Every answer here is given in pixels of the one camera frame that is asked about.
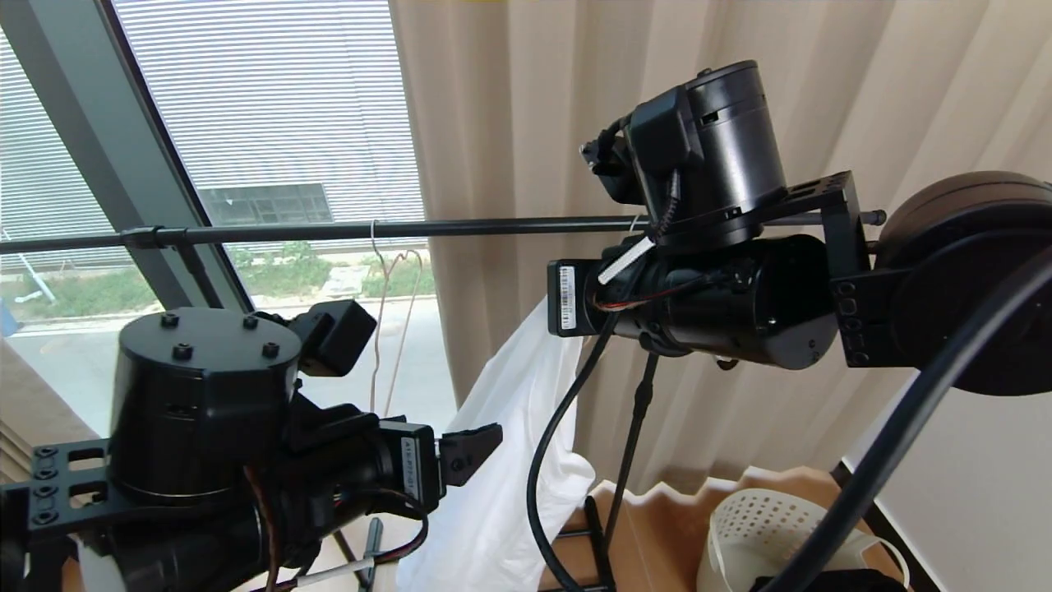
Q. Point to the window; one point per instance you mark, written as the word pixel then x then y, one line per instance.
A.
pixel 288 123

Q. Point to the black clothes rack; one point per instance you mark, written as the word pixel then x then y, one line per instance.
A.
pixel 493 225

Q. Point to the white laundry basket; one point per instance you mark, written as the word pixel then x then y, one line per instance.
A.
pixel 715 559

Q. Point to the black garment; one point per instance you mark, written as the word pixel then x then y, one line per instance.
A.
pixel 822 582

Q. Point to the white printed t-shirt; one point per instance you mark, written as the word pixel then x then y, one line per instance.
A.
pixel 501 460

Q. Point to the pink clothes hanger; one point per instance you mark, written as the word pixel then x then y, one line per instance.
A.
pixel 379 329

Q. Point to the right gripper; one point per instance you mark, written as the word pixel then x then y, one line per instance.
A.
pixel 740 304

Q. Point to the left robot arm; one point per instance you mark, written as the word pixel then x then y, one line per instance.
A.
pixel 197 411

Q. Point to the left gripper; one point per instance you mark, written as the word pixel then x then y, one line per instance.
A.
pixel 353 477

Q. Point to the beige curtain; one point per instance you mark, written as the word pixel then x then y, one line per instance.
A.
pixel 509 123
pixel 41 411

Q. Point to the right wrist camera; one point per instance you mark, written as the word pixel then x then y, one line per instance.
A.
pixel 662 131

